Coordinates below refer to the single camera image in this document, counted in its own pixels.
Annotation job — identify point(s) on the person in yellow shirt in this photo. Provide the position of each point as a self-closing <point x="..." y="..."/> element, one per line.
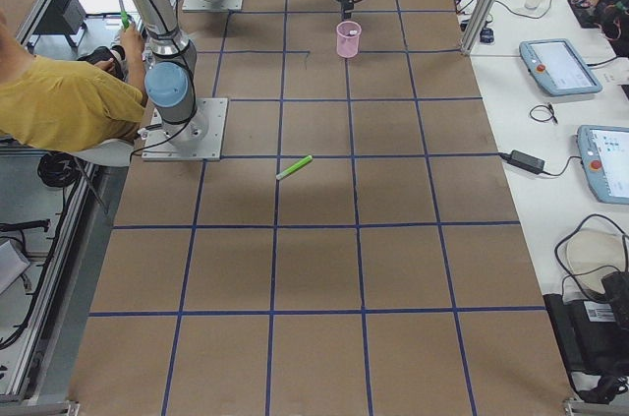
<point x="70" y="105"/>

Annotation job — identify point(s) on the green pen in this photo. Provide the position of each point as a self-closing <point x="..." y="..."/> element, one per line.
<point x="293" y="168"/>

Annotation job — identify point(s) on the upper teach pendant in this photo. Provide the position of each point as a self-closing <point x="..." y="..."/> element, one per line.
<point x="558" y="68"/>

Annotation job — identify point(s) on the pink mesh cup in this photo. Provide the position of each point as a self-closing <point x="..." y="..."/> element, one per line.
<point x="347" y="46"/>

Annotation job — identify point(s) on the lower teach pendant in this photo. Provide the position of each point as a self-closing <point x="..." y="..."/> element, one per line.
<point x="604" y="156"/>

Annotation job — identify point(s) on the black power adapter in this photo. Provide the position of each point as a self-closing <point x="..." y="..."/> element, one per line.
<point x="523" y="161"/>
<point x="487" y="36"/>

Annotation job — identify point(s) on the teach pendant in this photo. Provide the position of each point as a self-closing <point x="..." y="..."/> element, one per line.
<point x="558" y="68"/>
<point x="604" y="156"/>

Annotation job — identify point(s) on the brown paper table cover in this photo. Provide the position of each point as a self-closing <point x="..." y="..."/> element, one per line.
<point x="390" y="276"/>

